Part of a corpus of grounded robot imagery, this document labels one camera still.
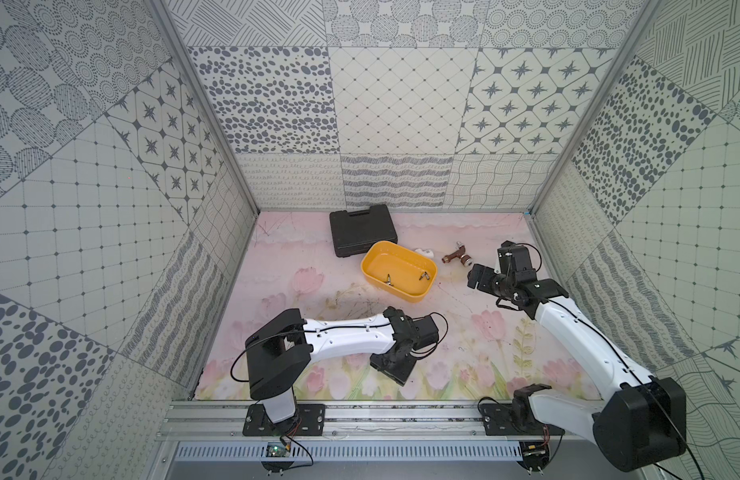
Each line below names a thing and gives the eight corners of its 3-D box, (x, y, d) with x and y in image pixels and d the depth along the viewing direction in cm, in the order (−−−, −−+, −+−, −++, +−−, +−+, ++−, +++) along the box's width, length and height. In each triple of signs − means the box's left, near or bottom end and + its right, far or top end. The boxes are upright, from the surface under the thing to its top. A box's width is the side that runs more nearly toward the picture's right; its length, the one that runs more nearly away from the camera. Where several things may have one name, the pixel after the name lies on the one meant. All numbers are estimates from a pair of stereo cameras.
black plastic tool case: (335, 260, 106) (333, 251, 102) (331, 219, 119) (329, 211, 115) (398, 250, 109) (398, 241, 105) (387, 212, 122) (387, 203, 118)
